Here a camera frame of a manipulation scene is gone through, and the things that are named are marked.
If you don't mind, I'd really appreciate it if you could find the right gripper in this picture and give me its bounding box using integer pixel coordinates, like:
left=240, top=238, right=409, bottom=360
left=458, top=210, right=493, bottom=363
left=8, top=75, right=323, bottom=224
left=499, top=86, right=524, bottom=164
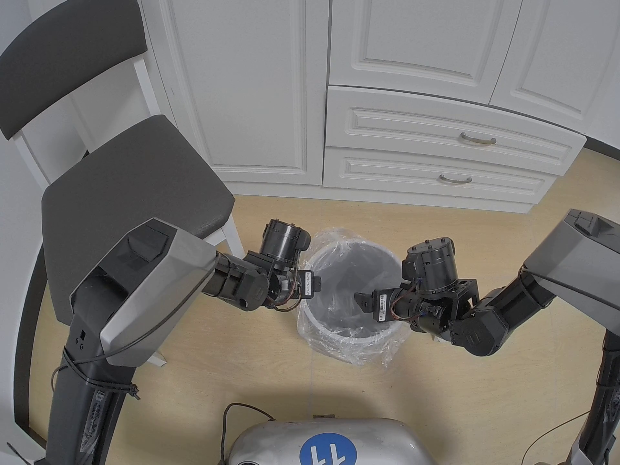
left=353, top=287, right=415, bottom=324

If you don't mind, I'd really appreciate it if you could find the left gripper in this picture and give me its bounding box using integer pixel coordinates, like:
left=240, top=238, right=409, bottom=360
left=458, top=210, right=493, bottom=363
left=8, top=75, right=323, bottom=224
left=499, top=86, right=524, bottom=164
left=270, top=268, right=324, bottom=309

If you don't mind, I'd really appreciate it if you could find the clear plastic bag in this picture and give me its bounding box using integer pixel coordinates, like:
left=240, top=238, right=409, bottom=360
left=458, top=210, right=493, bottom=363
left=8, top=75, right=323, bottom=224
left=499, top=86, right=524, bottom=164
left=295, top=228, right=412, bottom=369

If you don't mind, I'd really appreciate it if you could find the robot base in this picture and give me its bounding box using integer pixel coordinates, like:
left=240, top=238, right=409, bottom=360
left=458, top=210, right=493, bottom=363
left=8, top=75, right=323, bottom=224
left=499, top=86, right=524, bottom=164
left=228, top=417, right=432, bottom=465

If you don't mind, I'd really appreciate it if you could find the white trash bin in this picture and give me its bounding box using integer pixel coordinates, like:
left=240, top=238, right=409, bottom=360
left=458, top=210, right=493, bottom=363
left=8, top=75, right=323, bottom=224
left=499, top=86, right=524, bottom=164
left=296, top=240, right=403, bottom=364

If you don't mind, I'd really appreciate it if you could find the grey padded white chair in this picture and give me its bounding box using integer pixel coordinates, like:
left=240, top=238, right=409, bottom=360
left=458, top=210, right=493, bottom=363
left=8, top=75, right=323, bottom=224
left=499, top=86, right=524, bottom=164
left=0, top=0, right=245, bottom=369

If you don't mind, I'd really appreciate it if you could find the white wardrobe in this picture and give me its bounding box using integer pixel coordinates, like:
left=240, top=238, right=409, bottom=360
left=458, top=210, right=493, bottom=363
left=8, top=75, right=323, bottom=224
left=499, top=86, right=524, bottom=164
left=133, top=0, right=620, bottom=214

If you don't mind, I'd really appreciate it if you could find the black cable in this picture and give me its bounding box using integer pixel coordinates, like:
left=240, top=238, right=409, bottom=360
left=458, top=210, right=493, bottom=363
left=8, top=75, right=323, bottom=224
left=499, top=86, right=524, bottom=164
left=523, top=412, right=589, bottom=465
left=220, top=403, right=277, bottom=461

